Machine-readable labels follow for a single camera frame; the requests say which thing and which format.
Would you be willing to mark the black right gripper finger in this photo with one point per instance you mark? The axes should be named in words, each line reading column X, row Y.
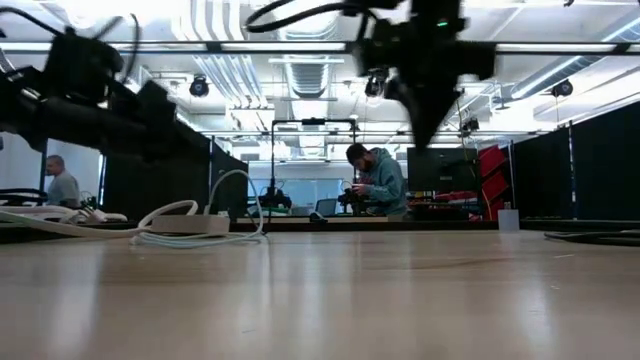
column 416, row 110
column 435, row 110

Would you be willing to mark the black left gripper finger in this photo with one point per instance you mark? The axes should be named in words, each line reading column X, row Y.
column 172, row 145

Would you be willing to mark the black background robot arm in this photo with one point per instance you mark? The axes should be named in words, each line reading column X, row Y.
column 275, row 200

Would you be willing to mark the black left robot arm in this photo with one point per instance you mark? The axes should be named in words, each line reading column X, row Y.
column 75, row 65

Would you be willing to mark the small black hanging device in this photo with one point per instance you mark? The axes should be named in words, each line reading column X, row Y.
column 470, row 126

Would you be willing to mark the black partition curtain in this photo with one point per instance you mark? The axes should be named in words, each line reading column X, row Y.
column 165, row 190
column 605, row 165

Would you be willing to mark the black monitor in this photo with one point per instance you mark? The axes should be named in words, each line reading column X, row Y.
column 440, row 170

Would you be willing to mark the person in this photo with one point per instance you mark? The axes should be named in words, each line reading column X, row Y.
column 62, row 187
column 387, row 180

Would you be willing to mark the white plug cluster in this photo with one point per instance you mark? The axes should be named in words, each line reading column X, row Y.
column 100, row 216

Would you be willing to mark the red bin rack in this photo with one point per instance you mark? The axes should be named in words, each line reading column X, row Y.
column 492, row 187

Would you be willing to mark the grey laptop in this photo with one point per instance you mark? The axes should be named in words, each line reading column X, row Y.
column 326, row 207

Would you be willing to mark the dark computer mouse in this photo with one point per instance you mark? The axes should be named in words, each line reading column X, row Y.
column 318, row 218

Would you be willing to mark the black overhead camera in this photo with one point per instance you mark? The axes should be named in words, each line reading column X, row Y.
column 376, row 85

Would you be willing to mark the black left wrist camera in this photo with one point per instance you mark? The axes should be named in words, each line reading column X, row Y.
column 156, row 100

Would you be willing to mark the black background rig frame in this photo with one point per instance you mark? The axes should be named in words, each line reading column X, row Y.
column 312, row 121
column 44, row 165

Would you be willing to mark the silver ventilation duct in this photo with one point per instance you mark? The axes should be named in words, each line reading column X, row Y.
column 310, row 77

